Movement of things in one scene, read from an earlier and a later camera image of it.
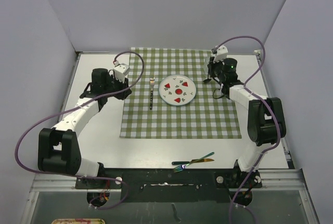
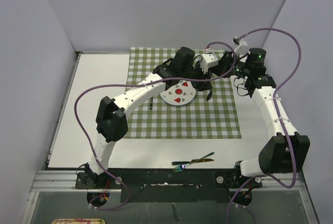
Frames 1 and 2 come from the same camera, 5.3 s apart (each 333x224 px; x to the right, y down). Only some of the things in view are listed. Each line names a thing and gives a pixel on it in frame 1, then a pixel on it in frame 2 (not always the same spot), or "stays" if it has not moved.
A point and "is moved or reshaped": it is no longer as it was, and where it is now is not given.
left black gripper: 122,86 -> 200,86
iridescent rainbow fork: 181,167 stays
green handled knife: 201,160 stays
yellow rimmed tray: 78,221 stays
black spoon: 208,79 is moved or reshaped
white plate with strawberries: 177,90 stays
